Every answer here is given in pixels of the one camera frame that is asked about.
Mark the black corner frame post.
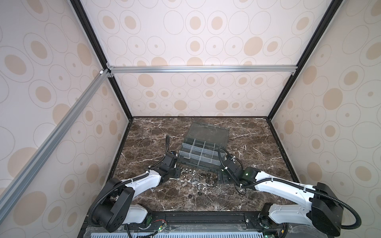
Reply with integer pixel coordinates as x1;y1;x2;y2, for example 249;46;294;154
69;0;134;121
267;0;344;122

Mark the aluminium crossbar back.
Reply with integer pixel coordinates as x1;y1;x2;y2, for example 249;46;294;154
110;65;298;73

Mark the aluminium crossbar left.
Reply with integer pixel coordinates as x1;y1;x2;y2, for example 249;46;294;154
1;68;110;223

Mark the black corner frame post left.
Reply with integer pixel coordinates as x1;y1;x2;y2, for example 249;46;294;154
69;0;134;121

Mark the black corner frame post right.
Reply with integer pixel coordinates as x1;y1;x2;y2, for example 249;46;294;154
267;0;344;122

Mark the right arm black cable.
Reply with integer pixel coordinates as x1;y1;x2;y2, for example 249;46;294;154
217;146;362;230

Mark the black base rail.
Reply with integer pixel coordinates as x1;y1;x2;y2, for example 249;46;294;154
77;210;335;238

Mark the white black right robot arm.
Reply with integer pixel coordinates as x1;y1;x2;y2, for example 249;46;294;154
220;160;343;237

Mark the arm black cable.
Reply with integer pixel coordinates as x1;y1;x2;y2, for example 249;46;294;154
87;134;171;227
217;146;362;230

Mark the clear plastic organizer box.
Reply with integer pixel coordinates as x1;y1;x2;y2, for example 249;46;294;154
179;122;229;173

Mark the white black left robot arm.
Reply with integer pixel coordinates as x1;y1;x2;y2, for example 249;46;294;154
88;151;180;233

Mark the pile of screws and nuts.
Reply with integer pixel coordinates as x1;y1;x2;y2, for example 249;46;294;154
178;167;219;197

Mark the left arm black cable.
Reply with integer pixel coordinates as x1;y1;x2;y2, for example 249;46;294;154
87;134;171;227

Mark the aluminium crossbar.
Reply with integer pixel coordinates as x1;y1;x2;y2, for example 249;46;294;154
1;68;110;223
110;65;298;73

